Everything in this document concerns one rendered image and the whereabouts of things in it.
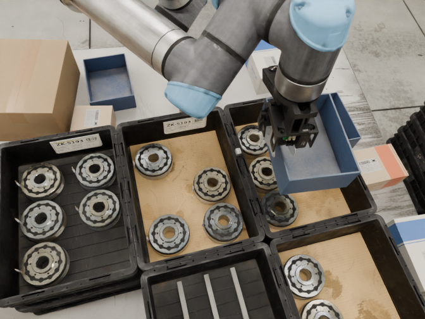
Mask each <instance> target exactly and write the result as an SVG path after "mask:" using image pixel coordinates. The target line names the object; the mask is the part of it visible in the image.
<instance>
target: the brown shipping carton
mask: <svg viewBox="0 0 425 319"><path fill-rule="evenodd" d="M79 79H80V70H79V68H78V65H77V62H76V60H75V57H74V55H73V52H72V50H71V47H70V44H69V42H68V40H44V39H0V141H19V140H23V139H30V138H34V137H41V136H45V135H52V134H60V133H63V132H70V128H71V121H72V117H73V110H74V107H75V100H76V96H77V89H78V83H79Z"/></svg>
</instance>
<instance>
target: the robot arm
mask: <svg viewBox="0 0 425 319"><path fill-rule="evenodd" d="M59 1H60V2H61V3H62V4H64V5H65V6H66V7H67V8H68V9H70V10H72V11H74V12H76V13H84V14H85V15H86V16H88V17H89V18H90V19H91V20H92V21H94V22H95V23H96V24H98V26H100V27H101V28H103V29H104V30H105V31H106V32H107V33H109V34H110V35H111V36H113V37H114V38H115V39H116V40H117V41H119V42H120V43H121V44H123V45H124V46H125V47H126V48H127V49H129V50H130V51H131V52H132V53H133V54H135V55H136V56H138V57H139V58H140V59H141V60H142V61H144V62H145V63H146V64H148V65H149V66H150V67H151V68H152V69H154V70H155V71H156V72H158V74H160V75H161V76H162V77H164V78H165V79H166V80H167V81H168V83H167V87H166V89H165V90H164V95H165V97H166V99H168V101H169V102H170V103H171V104H173V105H174V106H176V107H177V108H178V109H180V110H181V111H183V112H184V113H186V114H188V115H189V116H191V117H193V118H196V119H203V118H205V117H206V116H207V115H208V114H209V113H210V112H211V111H212V110H213V109H214V107H215V106H216V105H217V104H218V102H219V101H220V100H221V99H222V96H223V94H224V93H225V91H226V90H227V88H228V87H229V86H230V84H231V83H232V82H233V80H234V78H235V77H236V76H237V74H238V73H239V71H240V70H241V68H242V67H243V65H244V64H245V62H246V61H247V60H248V59H249V57H250V55H251V54H252V53H253V52H254V50H255V48H256V47H257V46H258V44H259V43H260V41H261V40H263V41H265V42H267V43H268V44H270V45H272V46H274V47H276V48H278V49H279V50H280V51H281V54H280V59H279V62H278V65H273V66H269V67H268V68H263V69H262V81H263V82H264V84H265V86H266V87H267V89H268V91H269V92H270V94H271V95H272V97H273V98H272V99H270V100H269V101H268V102H267V103H265V104H264V105H265V107H264V110H260V115H259V117H258V119H257V123H258V126H259V129H260V130H261V132H262V135H263V137H264V140H265V141H266V144H267V145H268V146H269V148H270V151H271V154H272V157H275V148H276V144H278V146H283V145H286V146H288V148H289V150H290V152H291V153H292V154H293V155H294V154H295V153H296V149H298V148H303V147H306V145H307V142H308V144H309V147H312V145H313V143H314V141H315V140H316V137H317V135H318V133H319V130H318V128H317V124H316V121H315V118H314V117H316V116H317V114H318V110H317V106H316V102H317V100H318V99H319V97H320V95H321V94H322V92H323V90H324V87H325V85H326V83H327V81H328V78H329V76H330V73H331V72H332V69H333V67H334V65H335V62H336V60H337V57H338V55H339V53H340V51H341V48H342V46H343V45H344V43H345V42H346V40H347V38H348V33H349V28H350V25H351V23H352V20H353V17H354V15H355V2H354V0H211V2H212V5H213V6H214V8H215V9H216V12H215V14H214V15H213V17H212V18H211V20H210V21H209V23H208V24H207V26H206V27H205V29H204V31H203V32H202V33H201V35H200V37H199V38H198V39H195V38H193V37H192V36H190V35H189V34H187V32H188V30H189V28H190V27H191V26H192V24H193V22H194V21H195V19H196V18H197V16H198V15H199V13H200V11H201V10H202V8H203V7H204V6H205V5H206V4H207V0H158V1H159V2H158V3H157V5H156V7H155V8H154V9H152V8H151V7H149V6H148V5H146V4H145V3H143V2H142V1H141V0H59ZM311 134H314V137H313V139H312V140H311Z"/></svg>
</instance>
